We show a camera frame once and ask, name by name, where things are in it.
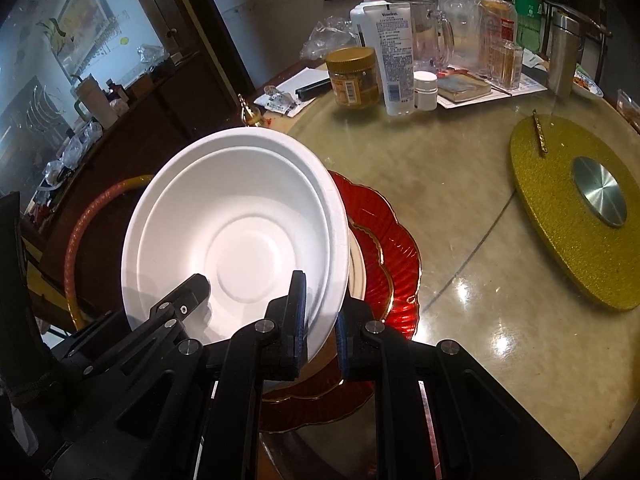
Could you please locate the red yellow hoop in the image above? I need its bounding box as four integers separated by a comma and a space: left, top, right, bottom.
64, 175, 156, 331

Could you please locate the white lotion tube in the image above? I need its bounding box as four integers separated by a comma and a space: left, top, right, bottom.
361, 2, 417, 117

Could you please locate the worn book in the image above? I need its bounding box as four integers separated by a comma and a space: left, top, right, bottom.
436, 74, 494, 104

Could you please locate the steel turntable disc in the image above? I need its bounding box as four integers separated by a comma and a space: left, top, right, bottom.
571, 156, 629, 229

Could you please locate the printed paper sheet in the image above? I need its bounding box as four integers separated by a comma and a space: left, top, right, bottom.
437, 66, 549, 110

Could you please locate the crumpled clear plastic wrap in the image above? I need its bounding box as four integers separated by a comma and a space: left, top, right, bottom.
300, 16, 356, 61

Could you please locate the clear plastic container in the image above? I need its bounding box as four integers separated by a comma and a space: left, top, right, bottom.
616, 89, 640, 134

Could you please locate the glass mug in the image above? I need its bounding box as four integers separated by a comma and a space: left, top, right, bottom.
400, 0, 456, 74

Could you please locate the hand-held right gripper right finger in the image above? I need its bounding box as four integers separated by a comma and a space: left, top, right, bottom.
335, 296, 581, 480

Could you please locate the white tumbler with handle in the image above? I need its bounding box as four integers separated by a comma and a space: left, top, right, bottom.
72, 74, 119, 130

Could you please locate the white bottle red cap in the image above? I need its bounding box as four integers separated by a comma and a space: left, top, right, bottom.
349, 0, 401, 57

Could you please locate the blue white porcelain plate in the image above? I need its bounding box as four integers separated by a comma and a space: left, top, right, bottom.
572, 67, 605, 97

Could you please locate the white paper sheet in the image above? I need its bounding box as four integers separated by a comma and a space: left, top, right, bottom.
252, 67, 331, 119

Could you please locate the small printed packet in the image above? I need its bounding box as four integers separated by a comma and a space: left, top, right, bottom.
264, 87, 301, 114

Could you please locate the black case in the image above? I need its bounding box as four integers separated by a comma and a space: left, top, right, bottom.
296, 79, 332, 101

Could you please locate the dark wooden sideboard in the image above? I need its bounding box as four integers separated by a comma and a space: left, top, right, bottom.
20, 50, 237, 281

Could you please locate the steel thermos flask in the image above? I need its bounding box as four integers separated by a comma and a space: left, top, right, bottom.
547, 10, 586, 99

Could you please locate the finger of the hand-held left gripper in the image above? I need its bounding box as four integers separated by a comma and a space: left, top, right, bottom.
70, 274, 211, 381

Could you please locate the green plastic bottle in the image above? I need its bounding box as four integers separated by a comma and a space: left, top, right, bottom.
515, 0, 549, 54

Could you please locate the framed painting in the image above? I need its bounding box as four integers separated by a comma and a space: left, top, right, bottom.
37, 0, 119, 79

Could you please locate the gold lid jar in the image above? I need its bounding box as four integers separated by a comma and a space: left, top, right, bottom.
326, 46, 381, 110

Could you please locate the small white jar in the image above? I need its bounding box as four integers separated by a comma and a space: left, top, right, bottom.
413, 71, 439, 112

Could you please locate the amber bottle red label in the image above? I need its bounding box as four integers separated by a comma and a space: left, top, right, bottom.
480, 0, 516, 62

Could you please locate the small amber bottle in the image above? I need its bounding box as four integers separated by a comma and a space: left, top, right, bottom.
492, 42, 525, 89

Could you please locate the clear plastic bag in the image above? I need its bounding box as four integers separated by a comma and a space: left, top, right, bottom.
437, 0, 519, 79

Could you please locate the gold stick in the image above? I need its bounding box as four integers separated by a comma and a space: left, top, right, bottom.
532, 110, 550, 156

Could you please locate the small white foam bowl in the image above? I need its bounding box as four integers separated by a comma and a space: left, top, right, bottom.
121, 126, 351, 367

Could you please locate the gold glitter round mat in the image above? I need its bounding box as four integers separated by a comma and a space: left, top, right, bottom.
509, 115, 640, 314

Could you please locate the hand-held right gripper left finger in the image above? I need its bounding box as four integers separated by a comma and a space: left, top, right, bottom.
50, 270, 308, 480

